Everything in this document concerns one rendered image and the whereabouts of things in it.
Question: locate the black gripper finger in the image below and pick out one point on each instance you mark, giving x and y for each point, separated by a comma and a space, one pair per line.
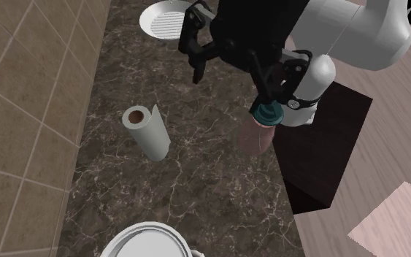
274, 80
190, 39

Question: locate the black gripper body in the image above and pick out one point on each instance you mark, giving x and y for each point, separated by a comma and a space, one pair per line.
258, 28

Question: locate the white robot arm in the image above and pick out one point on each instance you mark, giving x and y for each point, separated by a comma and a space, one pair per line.
361, 32

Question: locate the white ribbed bowl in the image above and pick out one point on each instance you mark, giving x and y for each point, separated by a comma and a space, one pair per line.
162, 19

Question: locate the pink bottle with teal cap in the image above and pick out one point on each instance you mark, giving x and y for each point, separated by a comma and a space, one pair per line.
256, 137

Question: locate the dark robot stand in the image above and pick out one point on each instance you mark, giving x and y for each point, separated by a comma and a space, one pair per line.
319, 149

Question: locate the white paper towel roll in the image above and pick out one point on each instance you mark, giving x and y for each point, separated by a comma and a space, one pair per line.
150, 133

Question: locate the white round plate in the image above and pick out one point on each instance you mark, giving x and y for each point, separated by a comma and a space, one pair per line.
148, 242

